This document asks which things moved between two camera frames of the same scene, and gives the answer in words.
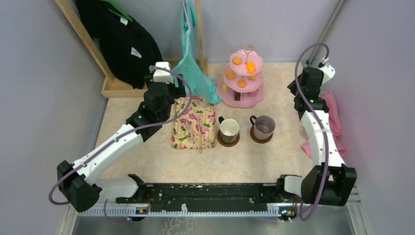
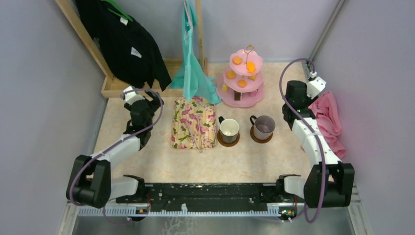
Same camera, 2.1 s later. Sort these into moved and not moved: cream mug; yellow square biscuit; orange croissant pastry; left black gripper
Moved: left black gripper
Not moved: yellow square biscuit; cream mug; orange croissant pastry
